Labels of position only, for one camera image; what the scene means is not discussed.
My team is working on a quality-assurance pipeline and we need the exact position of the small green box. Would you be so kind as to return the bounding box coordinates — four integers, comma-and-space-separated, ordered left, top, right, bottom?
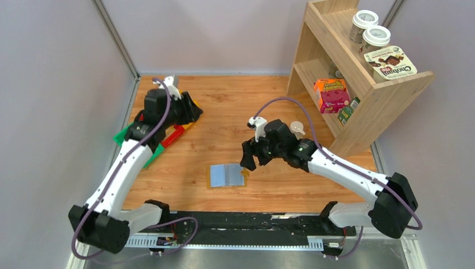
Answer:
337, 97, 360, 126

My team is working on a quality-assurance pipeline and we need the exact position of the Scrub Mommy sponge box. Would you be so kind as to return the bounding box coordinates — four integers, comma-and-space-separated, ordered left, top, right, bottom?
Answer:
314, 78, 351, 114

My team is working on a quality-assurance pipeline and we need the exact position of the yellow plastic bin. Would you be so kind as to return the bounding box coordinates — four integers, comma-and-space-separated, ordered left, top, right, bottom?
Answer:
175, 99, 195, 126

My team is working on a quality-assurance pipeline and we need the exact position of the green plastic bin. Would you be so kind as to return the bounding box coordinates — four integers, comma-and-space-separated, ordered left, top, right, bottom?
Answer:
113, 122, 165, 169

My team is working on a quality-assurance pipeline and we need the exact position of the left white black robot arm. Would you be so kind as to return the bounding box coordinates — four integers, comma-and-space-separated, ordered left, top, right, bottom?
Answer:
68, 87, 203, 254

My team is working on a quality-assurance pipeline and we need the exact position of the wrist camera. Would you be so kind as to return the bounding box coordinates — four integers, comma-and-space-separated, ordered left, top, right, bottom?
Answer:
248, 116, 268, 142
152, 76, 182, 100

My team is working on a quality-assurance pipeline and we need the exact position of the purple cable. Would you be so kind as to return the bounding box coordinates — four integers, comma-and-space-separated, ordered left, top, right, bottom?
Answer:
70, 77, 199, 260
254, 96, 424, 260

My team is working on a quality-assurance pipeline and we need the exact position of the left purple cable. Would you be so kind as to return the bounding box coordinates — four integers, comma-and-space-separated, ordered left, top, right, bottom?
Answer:
70, 77, 199, 260

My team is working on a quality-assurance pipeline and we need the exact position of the front white lidded cup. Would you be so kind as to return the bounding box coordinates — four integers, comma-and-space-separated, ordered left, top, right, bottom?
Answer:
358, 25, 391, 55

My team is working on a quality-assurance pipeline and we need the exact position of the white lidded cup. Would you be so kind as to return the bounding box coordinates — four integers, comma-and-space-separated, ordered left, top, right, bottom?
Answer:
358, 25, 391, 55
349, 10, 379, 43

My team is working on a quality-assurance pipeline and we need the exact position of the jar on lower shelf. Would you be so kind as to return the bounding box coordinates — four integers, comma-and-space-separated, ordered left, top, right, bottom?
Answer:
329, 61, 344, 79

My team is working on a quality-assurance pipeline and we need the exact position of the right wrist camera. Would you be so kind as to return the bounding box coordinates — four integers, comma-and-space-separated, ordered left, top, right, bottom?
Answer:
248, 116, 268, 142

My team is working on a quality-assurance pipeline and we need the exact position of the rear white lidded cup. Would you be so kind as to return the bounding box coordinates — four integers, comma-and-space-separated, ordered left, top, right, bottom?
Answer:
349, 10, 379, 43

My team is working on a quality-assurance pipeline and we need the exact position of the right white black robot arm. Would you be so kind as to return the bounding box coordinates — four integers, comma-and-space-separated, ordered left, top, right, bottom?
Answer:
240, 117, 421, 239

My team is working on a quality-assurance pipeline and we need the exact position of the aluminium frame rail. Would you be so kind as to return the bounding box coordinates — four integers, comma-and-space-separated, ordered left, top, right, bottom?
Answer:
67, 210, 427, 269

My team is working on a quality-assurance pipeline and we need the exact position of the yellow leather card holder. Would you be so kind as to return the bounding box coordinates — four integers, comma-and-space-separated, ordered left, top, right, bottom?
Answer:
207, 163, 249, 189

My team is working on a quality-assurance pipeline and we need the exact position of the wooden shelf unit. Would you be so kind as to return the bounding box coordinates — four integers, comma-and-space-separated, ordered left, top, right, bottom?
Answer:
287, 1, 435, 157

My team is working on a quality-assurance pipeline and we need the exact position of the clear bottle white cap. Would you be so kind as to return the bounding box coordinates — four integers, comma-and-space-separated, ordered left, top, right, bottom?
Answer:
290, 121, 306, 139

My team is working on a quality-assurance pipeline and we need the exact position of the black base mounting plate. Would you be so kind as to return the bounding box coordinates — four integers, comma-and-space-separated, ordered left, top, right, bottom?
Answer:
145, 211, 357, 247

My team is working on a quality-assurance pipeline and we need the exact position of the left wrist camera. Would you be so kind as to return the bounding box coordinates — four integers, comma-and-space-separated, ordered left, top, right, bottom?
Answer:
152, 76, 182, 100

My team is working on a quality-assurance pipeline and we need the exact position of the Chobani yogurt cup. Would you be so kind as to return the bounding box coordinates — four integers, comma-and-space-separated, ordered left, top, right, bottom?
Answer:
364, 45, 418, 83

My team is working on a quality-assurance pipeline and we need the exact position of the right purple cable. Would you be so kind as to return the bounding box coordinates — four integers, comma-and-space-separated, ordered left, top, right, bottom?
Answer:
254, 96, 424, 260

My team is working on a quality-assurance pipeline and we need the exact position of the red plastic bin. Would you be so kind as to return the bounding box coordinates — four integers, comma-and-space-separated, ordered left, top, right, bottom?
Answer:
137, 113, 185, 149

